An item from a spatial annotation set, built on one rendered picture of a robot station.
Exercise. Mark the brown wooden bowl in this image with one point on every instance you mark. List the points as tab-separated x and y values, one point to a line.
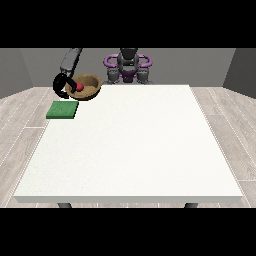
90	86

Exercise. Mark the green square pad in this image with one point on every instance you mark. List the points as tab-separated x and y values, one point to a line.
62	109

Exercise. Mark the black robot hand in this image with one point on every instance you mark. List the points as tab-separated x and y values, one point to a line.
59	85

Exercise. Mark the small red ball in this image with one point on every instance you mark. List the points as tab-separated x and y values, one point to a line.
80	86

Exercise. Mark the grey robot trunk purple rings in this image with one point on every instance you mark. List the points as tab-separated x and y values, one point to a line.
128	68

